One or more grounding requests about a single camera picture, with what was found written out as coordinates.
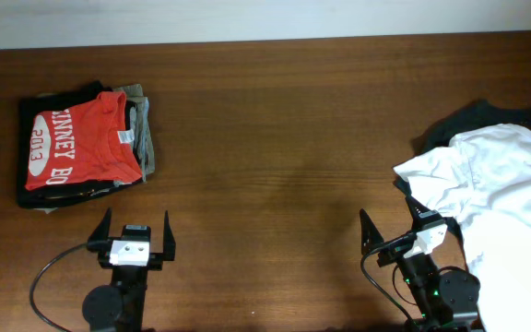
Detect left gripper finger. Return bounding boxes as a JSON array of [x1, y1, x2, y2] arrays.
[[86, 207, 112, 253], [162, 210, 176, 261]]

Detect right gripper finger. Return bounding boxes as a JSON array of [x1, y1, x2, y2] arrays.
[[360, 208, 384, 255], [405, 196, 431, 219]]

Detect white t-shirt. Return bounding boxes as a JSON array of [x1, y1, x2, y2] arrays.
[[394, 124, 531, 331]]

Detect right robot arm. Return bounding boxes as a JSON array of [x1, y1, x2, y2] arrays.
[[359, 196, 480, 332]]

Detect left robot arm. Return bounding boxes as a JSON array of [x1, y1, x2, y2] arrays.
[[82, 209, 176, 332]]

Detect black folded garment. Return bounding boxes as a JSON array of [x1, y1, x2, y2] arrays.
[[17, 81, 143, 209]]

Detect red printed folded t-shirt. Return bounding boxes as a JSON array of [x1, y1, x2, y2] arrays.
[[25, 91, 142, 191]]

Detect grey folded garment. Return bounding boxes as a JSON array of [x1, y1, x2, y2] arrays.
[[113, 84, 156, 183]]

